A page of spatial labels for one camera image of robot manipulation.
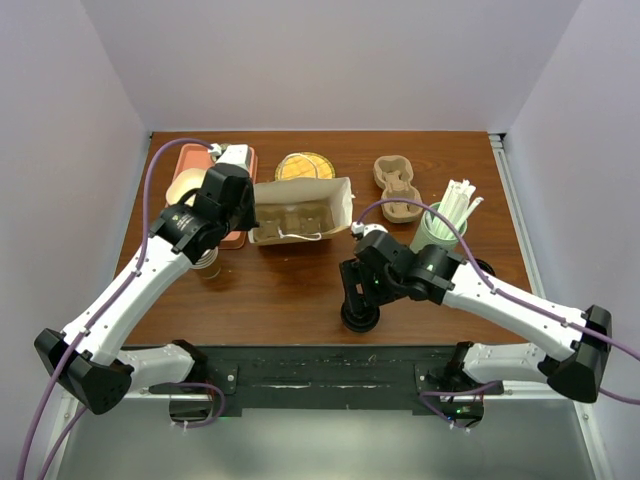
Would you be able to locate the black coffee cup lid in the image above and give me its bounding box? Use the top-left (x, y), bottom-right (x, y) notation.
top-left (340, 303), bottom-right (380, 333)

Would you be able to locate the brown paper bag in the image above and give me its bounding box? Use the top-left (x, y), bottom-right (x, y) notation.
top-left (248, 177), bottom-right (353, 246)

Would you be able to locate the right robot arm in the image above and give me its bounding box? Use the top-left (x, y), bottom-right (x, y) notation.
top-left (339, 230), bottom-right (612, 403)

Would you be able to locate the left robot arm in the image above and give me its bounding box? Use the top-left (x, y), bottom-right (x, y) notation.
top-left (34, 162), bottom-right (257, 415)

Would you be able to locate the green straw holder cup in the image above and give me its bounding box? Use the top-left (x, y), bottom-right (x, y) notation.
top-left (410, 200), bottom-right (468, 253)

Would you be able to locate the cream square plate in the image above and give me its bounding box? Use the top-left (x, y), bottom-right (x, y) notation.
top-left (165, 168), bottom-right (206, 205)

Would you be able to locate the pink rectangular tray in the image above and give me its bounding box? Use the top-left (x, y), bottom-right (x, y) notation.
top-left (172, 143), bottom-right (258, 250)

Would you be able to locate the stack of paper cups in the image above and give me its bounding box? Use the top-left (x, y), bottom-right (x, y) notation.
top-left (192, 248), bottom-right (221, 279)

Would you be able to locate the yellow woven coaster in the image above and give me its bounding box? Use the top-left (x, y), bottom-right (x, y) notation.
top-left (274, 152), bottom-right (336, 181)

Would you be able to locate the stack of black lids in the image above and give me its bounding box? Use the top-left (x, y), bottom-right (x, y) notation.
top-left (476, 258), bottom-right (496, 276)

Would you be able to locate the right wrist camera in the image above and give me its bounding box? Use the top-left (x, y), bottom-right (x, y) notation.
top-left (350, 221), bottom-right (388, 241)

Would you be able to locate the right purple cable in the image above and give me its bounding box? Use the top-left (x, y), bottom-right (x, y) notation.
top-left (355, 199), bottom-right (640, 430)

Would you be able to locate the aluminium rail frame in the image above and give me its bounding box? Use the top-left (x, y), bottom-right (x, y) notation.
top-left (37, 130), bottom-right (614, 480)

